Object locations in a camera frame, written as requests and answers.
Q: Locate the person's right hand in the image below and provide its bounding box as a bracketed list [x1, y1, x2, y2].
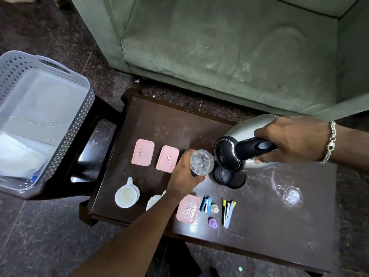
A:
[253, 116, 331, 165]

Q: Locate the person's right forearm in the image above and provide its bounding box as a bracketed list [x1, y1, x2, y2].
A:
[326, 123, 369, 171]

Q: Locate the person's leg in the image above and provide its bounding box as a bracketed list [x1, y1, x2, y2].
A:
[148, 237, 221, 277]

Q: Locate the dark wooden coffee table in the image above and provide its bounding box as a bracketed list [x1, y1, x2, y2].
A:
[79, 89, 338, 275]

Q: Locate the white cloth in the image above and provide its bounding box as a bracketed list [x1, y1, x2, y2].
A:
[0, 132, 50, 180]

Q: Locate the pink lidded plastic container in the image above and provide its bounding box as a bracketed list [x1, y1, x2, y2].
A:
[156, 145, 180, 173]
[131, 139, 155, 166]
[176, 194, 201, 223]

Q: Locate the black round kettle base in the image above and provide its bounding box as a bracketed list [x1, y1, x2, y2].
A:
[212, 165, 247, 190]

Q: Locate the clear stemmed glass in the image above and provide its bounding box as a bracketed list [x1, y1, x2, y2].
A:
[271, 169, 304, 208]

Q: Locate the blue stapler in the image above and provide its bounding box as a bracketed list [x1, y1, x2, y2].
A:
[199, 195, 212, 215]

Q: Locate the steel kettle with black handle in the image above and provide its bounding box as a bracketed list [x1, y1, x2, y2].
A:
[214, 114, 286, 173]

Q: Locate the person's left hand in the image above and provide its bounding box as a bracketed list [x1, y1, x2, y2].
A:
[166, 149, 208, 199]

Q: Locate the clear drinking glass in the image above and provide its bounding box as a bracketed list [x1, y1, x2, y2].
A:
[189, 149, 215, 177]

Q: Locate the dark wooden side stool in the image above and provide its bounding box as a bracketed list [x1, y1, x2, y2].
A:
[27, 88, 142, 203]

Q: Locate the grey perforated plastic basket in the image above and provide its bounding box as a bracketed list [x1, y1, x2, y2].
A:
[0, 50, 96, 199]

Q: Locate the yellow and black stapler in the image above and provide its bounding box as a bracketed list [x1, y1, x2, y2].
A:
[221, 199, 236, 229]

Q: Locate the person's left forearm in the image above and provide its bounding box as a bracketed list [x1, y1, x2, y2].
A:
[69, 193, 185, 277]

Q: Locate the silver chain bracelet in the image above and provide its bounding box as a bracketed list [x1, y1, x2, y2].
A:
[319, 121, 337, 165]

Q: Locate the green fabric sofa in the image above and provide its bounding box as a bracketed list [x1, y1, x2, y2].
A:
[69, 0, 369, 122]

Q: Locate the white ceramic mug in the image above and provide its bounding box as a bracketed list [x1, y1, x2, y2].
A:
[114, 177, 140, 209]
[146, 190, 167, 211]

